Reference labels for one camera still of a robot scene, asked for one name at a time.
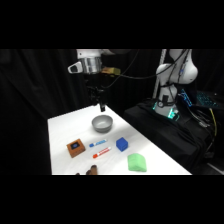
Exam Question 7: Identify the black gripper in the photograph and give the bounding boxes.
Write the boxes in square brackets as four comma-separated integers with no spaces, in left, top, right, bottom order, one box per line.
[83,72,107,112]

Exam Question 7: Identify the blue cube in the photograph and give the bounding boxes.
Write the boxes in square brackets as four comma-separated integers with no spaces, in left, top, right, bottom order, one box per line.
[115,136,129,153]

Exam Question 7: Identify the grey metal bowl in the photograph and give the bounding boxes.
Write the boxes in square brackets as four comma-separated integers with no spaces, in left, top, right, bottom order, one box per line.
[91,114,114,134]

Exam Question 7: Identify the blue marker pen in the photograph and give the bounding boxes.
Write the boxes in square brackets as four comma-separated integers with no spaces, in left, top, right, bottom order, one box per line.
[88,138,109,148]

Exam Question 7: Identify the yellow connector box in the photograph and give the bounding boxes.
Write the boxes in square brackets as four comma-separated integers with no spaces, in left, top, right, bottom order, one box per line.
[101,66,122,77]

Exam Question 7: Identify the red marker pen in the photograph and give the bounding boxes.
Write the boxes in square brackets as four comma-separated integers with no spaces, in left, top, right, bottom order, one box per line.
[92,146,113,159]

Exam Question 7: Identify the brown wooden cylinder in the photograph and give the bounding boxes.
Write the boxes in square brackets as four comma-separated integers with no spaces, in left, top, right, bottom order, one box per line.
[85,165,100,176]

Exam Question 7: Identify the black curtain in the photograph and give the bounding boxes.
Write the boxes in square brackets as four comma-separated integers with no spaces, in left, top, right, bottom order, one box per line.
[0,49,224,176]

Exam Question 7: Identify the green sponge block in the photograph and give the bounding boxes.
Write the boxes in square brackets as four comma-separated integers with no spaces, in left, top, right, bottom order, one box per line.
[127,153,148,173]

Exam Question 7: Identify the black robot stand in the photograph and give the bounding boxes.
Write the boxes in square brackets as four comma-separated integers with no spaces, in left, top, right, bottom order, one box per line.
[123,99,224,176]

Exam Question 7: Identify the black cable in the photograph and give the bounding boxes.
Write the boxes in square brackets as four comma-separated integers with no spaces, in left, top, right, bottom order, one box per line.
[99,49,188,88]

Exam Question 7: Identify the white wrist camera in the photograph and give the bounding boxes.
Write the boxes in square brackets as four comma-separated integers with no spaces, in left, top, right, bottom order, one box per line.
[67,61,84,75]

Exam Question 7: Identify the yellow cable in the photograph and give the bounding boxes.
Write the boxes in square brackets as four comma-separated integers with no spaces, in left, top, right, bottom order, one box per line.
[209,108,218,138]

